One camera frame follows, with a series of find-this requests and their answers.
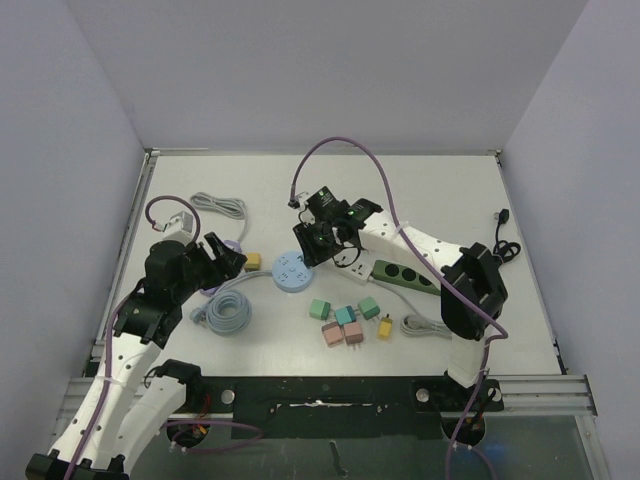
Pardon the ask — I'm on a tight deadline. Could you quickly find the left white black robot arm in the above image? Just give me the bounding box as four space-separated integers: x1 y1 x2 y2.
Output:
25 232 247 479

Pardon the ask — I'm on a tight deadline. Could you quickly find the yellow plug adapter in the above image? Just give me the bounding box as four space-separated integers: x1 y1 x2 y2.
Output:
244 252 262 271
377 315 393 341

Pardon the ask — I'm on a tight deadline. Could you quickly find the purple power strip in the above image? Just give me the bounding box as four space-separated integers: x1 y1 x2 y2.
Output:
223 240 243 253

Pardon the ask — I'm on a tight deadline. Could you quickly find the teal plug adapter centre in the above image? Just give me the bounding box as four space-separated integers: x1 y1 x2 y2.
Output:
334 306 357 326

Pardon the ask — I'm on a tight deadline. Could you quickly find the green plug adapter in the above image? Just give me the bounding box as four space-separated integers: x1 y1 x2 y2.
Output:
357 296 381 320
308 299 331 321

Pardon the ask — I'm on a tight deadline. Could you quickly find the white power strip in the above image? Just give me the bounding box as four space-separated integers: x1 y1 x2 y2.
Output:
328 251 373 285

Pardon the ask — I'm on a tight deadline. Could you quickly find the purple cable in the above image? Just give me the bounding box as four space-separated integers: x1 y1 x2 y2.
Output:
62 195 264 480
288 136 509 480

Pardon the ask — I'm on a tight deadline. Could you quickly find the white bundled cable right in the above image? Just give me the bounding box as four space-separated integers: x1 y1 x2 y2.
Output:
372 277 454 340

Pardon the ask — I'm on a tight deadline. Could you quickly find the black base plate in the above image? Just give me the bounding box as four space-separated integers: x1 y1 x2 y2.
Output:
178 375 504 440

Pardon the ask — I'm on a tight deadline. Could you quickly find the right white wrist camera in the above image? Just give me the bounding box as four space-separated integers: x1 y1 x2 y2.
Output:
287 191 309 210

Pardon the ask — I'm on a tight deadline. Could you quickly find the pink plug adapter right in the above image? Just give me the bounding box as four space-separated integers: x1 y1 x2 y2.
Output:
342 322 364 347

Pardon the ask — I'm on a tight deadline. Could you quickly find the pink plug adapter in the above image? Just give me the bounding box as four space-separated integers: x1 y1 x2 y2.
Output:
321 322 344 347
342 322 364 347

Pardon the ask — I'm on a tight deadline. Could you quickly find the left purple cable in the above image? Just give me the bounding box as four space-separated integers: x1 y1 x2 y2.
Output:
62 195 264 480

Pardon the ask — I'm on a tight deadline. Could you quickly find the green power strip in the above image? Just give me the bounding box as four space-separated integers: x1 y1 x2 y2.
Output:
371 260 440 295

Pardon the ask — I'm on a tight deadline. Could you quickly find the black usb cable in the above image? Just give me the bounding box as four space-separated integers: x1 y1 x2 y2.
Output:
492 208 522 264

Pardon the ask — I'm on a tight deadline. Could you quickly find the pink plug adapter left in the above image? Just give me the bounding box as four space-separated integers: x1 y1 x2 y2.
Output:
321 322 344 347

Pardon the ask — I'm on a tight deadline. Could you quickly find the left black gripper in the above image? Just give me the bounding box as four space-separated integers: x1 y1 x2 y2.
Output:
173 233 245 302

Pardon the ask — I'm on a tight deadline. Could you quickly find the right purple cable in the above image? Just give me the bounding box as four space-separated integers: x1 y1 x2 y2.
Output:
288 136 509 480

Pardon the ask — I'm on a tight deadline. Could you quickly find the round blue power strip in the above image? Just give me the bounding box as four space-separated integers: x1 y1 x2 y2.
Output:
271 251 314 293

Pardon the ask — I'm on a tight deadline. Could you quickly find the coiled blue power cable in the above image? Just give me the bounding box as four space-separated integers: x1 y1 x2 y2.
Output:
188 270 275 337

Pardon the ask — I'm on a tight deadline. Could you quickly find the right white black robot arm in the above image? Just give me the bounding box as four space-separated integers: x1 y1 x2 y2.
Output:
288 187 508 409

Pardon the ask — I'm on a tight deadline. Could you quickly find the grey bundled cable top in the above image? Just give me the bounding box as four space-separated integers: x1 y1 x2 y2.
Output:
189 191 249 242

